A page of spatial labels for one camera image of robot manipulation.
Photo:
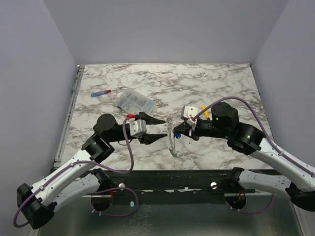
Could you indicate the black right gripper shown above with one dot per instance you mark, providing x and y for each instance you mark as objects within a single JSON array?
[{"x": 191, "y": 131}]

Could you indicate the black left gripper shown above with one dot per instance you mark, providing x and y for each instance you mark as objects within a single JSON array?
[{"x": 148, "y": 138}]

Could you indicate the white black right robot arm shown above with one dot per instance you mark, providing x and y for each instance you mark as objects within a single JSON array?
[{"x": 296, "y": 178}]

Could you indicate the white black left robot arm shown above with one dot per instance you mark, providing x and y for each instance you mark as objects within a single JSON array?
[{"x": 81, "y": 174}]

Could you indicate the clear plastic screw organizer box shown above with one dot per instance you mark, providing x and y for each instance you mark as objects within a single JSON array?
[{"x": 133, "y": 102}]

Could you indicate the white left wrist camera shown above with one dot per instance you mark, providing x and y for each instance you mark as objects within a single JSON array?
[{"x": 137, "y": 127}]

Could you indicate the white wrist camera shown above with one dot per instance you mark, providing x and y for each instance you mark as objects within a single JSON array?
[
  {"x": 137, "y": 127},
  {"x": 189, "y": 112}
]

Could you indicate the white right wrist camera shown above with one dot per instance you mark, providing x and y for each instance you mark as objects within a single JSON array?
[{"x": 189, "y": 112}]

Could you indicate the yellow handled screwdriver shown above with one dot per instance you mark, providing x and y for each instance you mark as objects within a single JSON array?
[{"x": 206, "y": 114}]

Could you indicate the black front mounting rail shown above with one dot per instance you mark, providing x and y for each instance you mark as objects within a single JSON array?
[{"x": 165, "y": 187}]

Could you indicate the blue red handled screwdriver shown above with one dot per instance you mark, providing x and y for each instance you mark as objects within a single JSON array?
[{"x": 104, "y": 92}]

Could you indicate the aluminium table edge rail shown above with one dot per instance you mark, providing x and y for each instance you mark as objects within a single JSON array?
[{"x": 74, "y": 93}]

